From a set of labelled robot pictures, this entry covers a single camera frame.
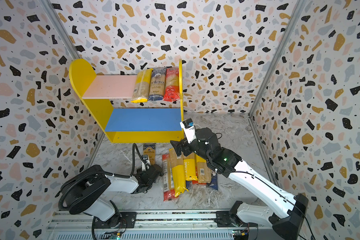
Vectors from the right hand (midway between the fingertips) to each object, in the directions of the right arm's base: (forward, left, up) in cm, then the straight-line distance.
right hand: (177, 134), depth 65 cm
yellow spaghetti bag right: (-5, -14, -30) cm, 34 cm away
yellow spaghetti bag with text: (+1, -6, -31) cm, 31 cm away
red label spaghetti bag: (-16, +6, -32) cm, 36 cm away
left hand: (0, +17, -34) cm, 38 cm away
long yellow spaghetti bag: (-6, +2, -28) cm, 29 cm away
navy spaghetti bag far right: (-9, -20, -32) cm, 39 cm away
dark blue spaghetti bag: (+11, +21, -32) cm, 40 cm away
